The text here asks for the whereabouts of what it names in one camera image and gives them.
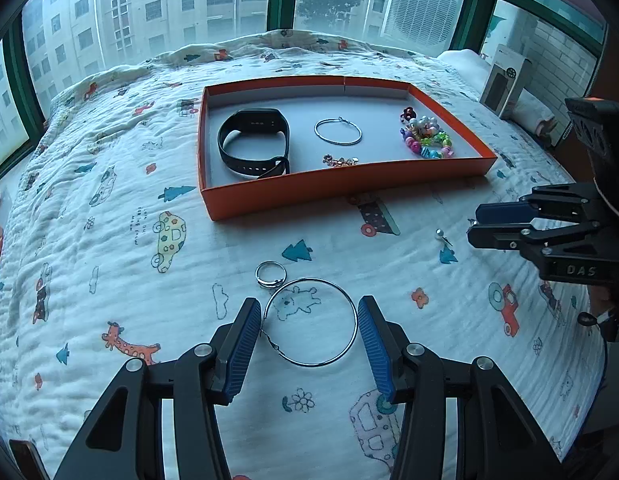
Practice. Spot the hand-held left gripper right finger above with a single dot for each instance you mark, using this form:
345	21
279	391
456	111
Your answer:
377	345

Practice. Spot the silver ball stud earring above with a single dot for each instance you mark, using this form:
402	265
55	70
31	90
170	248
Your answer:
440	233

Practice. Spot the white and black carton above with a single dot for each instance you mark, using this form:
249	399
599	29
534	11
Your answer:
504	87

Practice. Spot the orange cardboard tray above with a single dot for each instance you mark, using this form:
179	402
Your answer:
339	180

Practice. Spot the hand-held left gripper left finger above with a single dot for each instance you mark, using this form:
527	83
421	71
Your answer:
239	345

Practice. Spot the silver hoop earring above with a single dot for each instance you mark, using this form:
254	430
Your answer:
312	280

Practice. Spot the black smart band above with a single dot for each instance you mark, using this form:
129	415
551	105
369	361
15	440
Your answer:
229	153

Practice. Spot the white louvred outdoor unit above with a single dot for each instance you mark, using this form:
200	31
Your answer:
419	7

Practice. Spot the cartoon printed white blanket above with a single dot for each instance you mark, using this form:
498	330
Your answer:
139	270

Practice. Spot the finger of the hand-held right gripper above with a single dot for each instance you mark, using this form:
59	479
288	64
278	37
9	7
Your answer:
499	236
504	213

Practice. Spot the black smartphone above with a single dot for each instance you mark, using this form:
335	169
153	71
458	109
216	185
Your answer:
27	457

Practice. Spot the blue cartoon window sticker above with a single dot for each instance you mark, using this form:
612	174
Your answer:
494	27

